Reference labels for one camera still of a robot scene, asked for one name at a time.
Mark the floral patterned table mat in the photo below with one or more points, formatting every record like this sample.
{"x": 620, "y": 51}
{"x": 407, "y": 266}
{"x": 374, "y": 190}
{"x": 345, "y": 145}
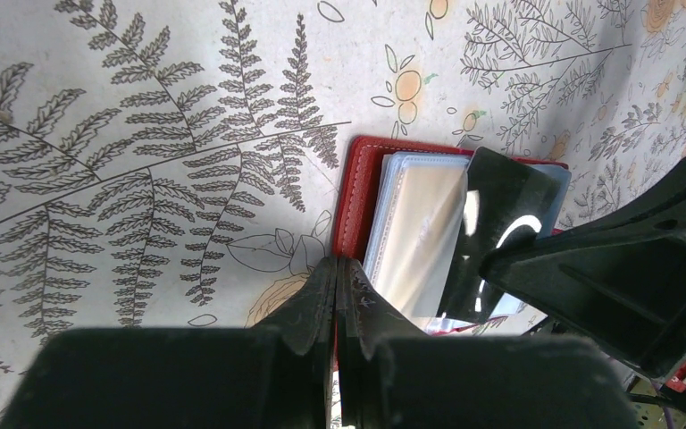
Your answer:
{"x": 178, "y": 163}

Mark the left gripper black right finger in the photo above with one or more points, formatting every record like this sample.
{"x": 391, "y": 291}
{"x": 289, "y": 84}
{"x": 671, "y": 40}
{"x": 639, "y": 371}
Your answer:
{"x": 394, "y": 375}

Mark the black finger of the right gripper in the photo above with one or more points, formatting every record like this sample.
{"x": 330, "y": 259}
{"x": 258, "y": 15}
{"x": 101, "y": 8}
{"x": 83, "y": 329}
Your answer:
{"x": 620, "y": 280}

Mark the gold credit card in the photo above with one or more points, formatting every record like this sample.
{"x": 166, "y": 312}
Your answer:
{"x": 408, "y": 265}

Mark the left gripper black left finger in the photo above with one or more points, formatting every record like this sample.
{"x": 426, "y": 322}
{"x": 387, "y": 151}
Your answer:
{"x": 275, "y": 374}

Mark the red leather card holder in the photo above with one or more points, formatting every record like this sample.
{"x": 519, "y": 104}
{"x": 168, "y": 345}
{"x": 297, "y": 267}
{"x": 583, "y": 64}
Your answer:
{"x": 357, "y": 204}

